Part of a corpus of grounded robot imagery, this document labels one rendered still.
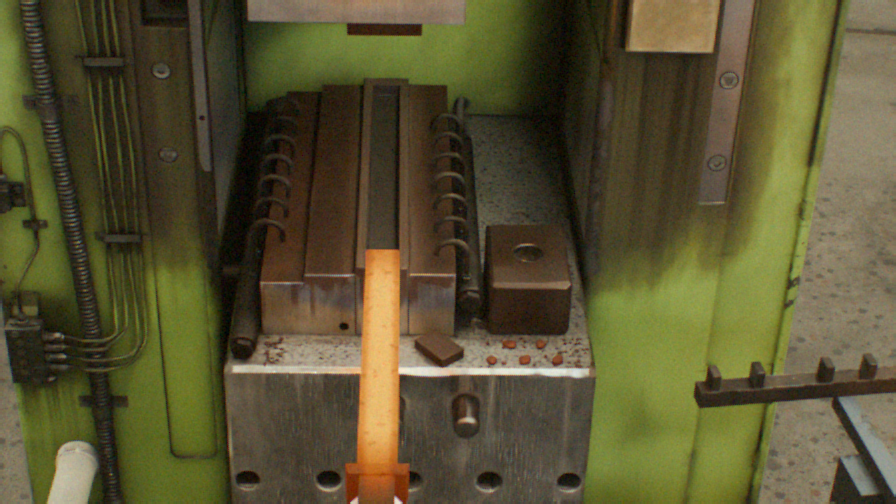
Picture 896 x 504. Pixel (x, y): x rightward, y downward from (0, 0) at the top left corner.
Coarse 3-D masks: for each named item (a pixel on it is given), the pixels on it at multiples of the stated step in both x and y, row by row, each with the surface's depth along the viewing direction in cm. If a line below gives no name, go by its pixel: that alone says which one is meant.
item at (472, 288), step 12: (468, 144) 185; (468, 156) 183; (468, 168) 180; (456, 180) 178; (468, 180) 178; (456, 192) 176; (468, 192) 176; (456, 204) 174; (468, 204) 173; (468, 216) 171; (456, 228) 170; (456, 252) 166; (456, 264) 165; (480, 264) 165; (456, 276) 163; (480, 276) 162; (456, 288) 162; (468, 288) 160; (480, 288) 160; (468, 300) 159; (480, 300) 160
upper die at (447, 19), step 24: (264, 0) 140; (288, 0) 140; (312, 0) 140; (336, 0) 140; (360, 0) 140; (384, 0) 140; (408, 0) 140; (432, 0) 140; (456, 0) 140; (456, 24) 142
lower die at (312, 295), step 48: (288, 96) 191; (336, 96) 189; (432, 96) 189; (288, 144) 181; (336, 144) 179; (336, 192) 170; (432, 192) 171; (288, 240) 164; (336, 240) 162; (432, 240) 162; (288, 288) 158; (336, 288) 158; (432, 288) 158
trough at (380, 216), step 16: (384, 96) 190; (384, 112) 187; (384, 128) 184; (384, 144) 180; (384, 160) 177; (384, 176) 174; (368, 192) 169; (384, 192) 171; (368, 208) 167; (384, 208) 169; (368, 224) 165; (384, 224) 166; (368, 240) 163; (384, 240) 163
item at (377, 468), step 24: (384, 264) 145; (384, 288) 142; (384, 312) 138; (384, 336) 135; (384, 360) 132; (360, 384) 129; (384, 384) 129; (360, 408) 127; (384, 408) 127; (360, 432) 124; (384, 432) 124; (360, 456) 121; (384, 456) 121; (360, 480) 118; (384, 480) 118; (408, 480) 121
